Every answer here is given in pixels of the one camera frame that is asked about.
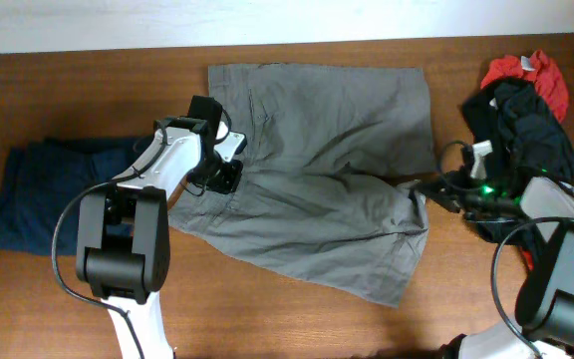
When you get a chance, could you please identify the grey shorts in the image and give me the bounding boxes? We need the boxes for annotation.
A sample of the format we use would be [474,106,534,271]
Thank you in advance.
[168,63,435,307]

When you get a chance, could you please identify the navy blue garment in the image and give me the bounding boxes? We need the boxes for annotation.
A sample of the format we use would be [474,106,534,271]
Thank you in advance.
[0,136,152,255]

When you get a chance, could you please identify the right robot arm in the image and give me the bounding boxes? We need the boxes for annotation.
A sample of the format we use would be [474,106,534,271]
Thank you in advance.
[412,170,574,358]

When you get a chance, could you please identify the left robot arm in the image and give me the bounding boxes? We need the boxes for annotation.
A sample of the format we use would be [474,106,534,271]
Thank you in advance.
[76,96,246,358]

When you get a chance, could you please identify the black garment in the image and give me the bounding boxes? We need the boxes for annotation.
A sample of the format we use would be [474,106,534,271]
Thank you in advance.
[459,77,574,250]

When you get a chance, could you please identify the red garment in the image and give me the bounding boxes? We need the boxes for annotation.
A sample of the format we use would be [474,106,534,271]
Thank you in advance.
[480,50,570,123]

